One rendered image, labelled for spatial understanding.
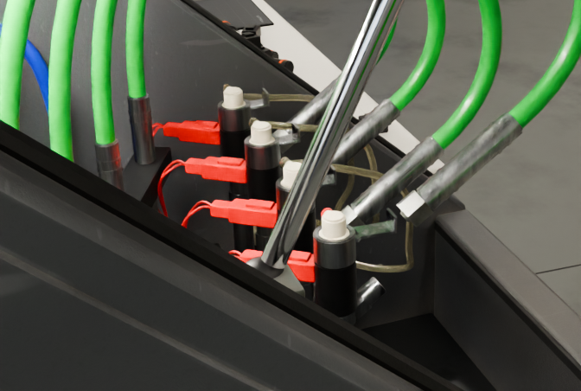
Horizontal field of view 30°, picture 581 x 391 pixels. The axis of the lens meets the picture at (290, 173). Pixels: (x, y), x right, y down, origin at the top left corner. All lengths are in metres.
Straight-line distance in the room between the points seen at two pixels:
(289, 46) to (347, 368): 1.22
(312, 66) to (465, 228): 0.42
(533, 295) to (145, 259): 0.75
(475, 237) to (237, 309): 0.81
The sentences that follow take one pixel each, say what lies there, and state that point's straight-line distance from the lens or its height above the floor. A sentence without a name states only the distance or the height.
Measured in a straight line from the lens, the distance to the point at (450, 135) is 0.81.
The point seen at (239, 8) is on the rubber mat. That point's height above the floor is 0.98.
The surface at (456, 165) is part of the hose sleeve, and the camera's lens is 0.72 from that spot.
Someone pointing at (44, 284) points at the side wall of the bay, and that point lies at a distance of 0.27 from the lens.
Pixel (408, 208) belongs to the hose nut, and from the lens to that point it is 0.72.
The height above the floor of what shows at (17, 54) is 1.29.
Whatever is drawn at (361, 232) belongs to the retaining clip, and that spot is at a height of 1.13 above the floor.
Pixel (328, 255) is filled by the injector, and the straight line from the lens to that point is 0.70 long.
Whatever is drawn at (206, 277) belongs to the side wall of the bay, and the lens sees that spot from 0.29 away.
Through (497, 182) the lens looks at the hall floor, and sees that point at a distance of 3.31.
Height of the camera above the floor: 1.49
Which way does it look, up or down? 26 degrees down
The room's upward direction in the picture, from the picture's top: 3 degrees counter-clockwise
